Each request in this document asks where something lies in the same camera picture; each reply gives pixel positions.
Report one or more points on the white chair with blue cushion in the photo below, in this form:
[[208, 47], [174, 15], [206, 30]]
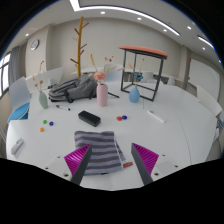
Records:
[[20, 111]]

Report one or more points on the black whiteboard eraser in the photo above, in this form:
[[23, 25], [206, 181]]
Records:
[[89, 118]]

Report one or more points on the green vase with dried stems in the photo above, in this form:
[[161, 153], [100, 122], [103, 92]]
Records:
[[43, 100]]

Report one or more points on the grey curtain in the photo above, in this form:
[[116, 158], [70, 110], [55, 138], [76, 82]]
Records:
[[14, 66]]

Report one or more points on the window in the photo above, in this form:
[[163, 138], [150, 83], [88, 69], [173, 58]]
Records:
[[4, 76]]

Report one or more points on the black marker pen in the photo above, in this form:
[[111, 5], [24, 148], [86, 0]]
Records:
[[63, 107]]

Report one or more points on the white remote control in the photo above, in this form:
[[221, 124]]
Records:
[[17, 146]]

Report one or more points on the grey backpack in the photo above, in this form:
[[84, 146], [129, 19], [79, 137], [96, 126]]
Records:
[[75, 88]]

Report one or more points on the wooden coat rack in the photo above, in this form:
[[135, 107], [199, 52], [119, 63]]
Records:
[[79, 50]]

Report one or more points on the blue round magnet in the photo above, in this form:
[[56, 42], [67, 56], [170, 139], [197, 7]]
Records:
[[124, 117], [51, 123]]

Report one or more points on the white wall board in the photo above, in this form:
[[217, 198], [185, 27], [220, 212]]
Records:
[[205, 78]]

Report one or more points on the green round magnet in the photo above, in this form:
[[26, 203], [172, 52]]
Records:
[[44, 121]]

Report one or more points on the red round magnet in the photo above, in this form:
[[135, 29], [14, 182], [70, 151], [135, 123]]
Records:
[[119, 118]]

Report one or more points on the blue vase with flowers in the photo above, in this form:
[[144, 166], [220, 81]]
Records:
[[134, 95]]

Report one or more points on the white rectangular bar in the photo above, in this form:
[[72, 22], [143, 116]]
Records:
[[156, 116]]

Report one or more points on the orange round magnet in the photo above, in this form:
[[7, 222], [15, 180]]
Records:
[[42, 129]]

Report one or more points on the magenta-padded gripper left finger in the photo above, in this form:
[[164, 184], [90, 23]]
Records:
[[78, 157]]

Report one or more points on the ceiling lights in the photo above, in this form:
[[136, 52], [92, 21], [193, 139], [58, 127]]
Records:
[[75, 4]]

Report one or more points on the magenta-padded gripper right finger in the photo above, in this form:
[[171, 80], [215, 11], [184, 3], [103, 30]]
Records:
[[146, 158]]

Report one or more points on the round wall clock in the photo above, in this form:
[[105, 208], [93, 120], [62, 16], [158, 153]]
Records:
[[35, 45]]

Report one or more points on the black-framed stool with orange top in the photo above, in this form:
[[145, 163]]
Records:
[[143, 50]]

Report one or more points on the white marker with red cap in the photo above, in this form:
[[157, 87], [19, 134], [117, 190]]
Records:
[[127, 164]]

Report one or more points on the pink vase with flowers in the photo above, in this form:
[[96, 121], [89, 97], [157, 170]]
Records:
[[102, 95]]

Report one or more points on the grey striped towel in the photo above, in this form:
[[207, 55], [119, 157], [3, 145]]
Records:
[[100, 146]]

